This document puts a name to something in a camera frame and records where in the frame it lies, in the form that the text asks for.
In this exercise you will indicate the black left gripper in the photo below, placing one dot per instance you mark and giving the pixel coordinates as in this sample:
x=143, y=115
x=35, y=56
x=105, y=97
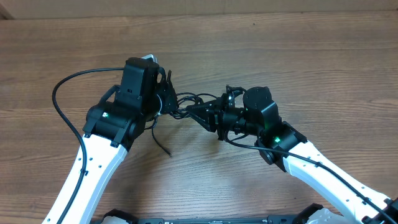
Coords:
x=171, y=102

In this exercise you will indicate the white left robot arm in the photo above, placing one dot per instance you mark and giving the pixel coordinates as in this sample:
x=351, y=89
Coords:
x=112, y=125

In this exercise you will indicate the brown cardboard back panel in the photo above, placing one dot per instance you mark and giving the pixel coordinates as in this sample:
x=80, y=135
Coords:
x=57, y=9

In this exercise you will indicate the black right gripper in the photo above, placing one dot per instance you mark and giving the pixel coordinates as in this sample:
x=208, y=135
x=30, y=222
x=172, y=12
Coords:
x=208, y=119

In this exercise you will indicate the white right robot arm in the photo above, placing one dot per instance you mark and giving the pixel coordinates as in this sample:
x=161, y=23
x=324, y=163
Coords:
x=249, y=119

